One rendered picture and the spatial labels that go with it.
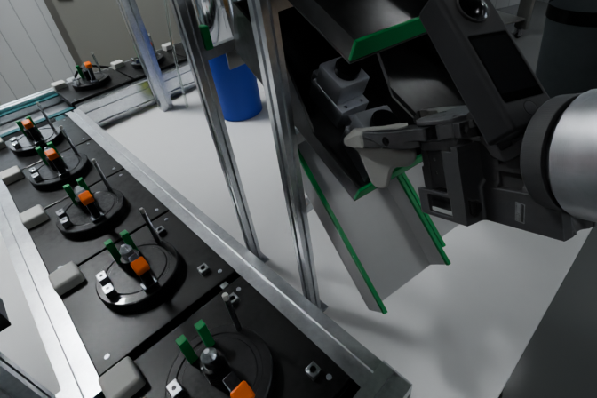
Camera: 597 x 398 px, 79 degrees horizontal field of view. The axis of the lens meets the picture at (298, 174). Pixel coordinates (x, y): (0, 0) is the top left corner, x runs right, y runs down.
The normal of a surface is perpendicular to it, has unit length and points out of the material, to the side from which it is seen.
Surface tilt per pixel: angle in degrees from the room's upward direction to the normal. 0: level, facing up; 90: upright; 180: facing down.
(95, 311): 0
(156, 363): 0
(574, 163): 77
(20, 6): 90
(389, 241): 45
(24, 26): 90
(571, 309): 0
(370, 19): 25
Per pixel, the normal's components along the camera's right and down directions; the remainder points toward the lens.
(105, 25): 0.29, 0.56
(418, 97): 0.13, -0.52
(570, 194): -0.82, 0.52
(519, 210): -0.91, 0.28
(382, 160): -0.76, 0.30
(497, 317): -0.12, -0.79
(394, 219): 0.31, -0.24
